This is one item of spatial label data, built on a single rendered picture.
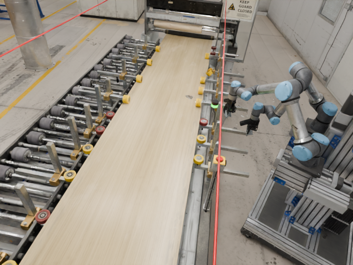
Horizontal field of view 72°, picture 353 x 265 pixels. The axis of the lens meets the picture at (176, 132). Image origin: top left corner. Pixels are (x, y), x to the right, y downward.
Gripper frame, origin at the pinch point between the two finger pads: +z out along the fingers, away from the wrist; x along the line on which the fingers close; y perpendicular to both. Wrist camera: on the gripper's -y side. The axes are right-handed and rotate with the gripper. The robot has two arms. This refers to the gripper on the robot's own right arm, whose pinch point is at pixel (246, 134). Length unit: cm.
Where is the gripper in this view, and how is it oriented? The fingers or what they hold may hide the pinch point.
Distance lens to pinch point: 240.6
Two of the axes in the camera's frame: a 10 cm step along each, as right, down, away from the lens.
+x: 1.7, -6.2, 7.7
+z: -0.7, 7.7, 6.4
